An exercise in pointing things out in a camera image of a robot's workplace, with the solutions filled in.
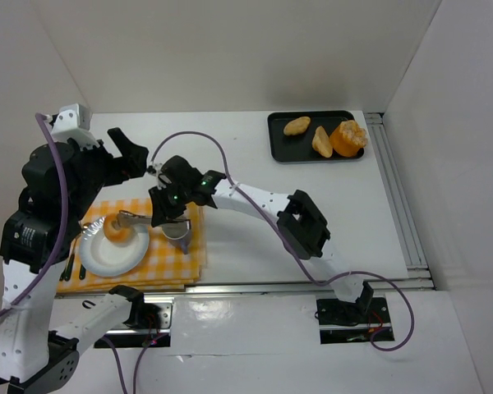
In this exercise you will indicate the aluminium rail frame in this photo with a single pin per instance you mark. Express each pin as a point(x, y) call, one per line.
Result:
point(419, 273)

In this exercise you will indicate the black handled cutlery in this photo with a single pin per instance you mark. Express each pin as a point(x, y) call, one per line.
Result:
point(82, 272)
point(66, 274)

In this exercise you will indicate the small oval bread roll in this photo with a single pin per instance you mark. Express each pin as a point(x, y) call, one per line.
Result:
point(297, 126)

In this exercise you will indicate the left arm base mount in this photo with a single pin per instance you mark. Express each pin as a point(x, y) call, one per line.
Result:
point(153, 329)

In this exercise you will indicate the yellow checkered cloth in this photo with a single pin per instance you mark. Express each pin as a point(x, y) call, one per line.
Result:
point(163, 267)

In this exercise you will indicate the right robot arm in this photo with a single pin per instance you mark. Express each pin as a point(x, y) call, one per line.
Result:
point(295, 218)

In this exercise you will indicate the white paper plate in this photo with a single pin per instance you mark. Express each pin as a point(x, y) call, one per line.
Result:
point(104, 258)

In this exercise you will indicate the glazed ring donut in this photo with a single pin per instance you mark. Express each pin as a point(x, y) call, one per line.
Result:
point(117, 230)

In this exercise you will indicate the purple mug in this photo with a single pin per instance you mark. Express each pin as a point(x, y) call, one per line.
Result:
point(178, 234)

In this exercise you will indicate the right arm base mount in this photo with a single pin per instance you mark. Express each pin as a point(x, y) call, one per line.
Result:
point(339, 325)

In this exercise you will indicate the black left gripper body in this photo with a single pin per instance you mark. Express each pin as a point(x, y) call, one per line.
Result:
point(117, 165)

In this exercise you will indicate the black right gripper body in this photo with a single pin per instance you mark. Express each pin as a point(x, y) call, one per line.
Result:
point(164, 208)

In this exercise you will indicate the stainless steel tongs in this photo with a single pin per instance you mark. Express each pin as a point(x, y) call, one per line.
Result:
point(138, 219)

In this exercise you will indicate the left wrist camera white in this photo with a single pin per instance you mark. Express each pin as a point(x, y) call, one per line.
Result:
point(72, 122)

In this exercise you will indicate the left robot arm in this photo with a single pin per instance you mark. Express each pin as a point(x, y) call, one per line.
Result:
point(62, 181)

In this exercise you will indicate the orange cupcake-shaped bread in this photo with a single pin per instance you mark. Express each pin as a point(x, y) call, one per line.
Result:
point(348, 138)

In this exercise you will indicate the wedge-shaped bread slice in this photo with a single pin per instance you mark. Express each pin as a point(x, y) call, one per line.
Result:
point(320, 143)

